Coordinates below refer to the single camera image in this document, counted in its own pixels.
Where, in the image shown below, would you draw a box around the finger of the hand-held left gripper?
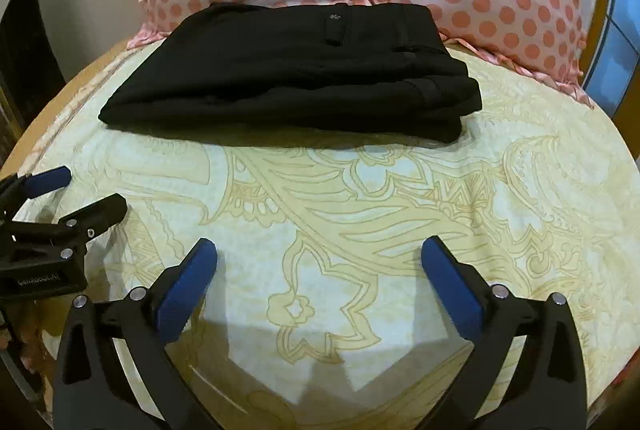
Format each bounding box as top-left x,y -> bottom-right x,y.
0,166 -> 72,211
50,193 -> 129,261

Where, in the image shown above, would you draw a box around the yellow patterned bed sheet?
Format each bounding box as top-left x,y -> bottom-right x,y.
0,37 -> 637,430

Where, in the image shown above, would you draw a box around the black television screen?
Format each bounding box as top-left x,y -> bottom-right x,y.
0,0 -> 67,123

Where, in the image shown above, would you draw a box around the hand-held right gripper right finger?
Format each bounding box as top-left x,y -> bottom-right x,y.
420,235 -> 588,430

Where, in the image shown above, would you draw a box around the black pants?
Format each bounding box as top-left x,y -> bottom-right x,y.
98,2 -> 484,144

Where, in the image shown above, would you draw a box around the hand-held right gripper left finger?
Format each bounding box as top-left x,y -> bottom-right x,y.
52,237 -> 236,430

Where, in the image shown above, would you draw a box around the wooden framed window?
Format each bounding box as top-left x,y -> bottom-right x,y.
581,0 -> 640,111

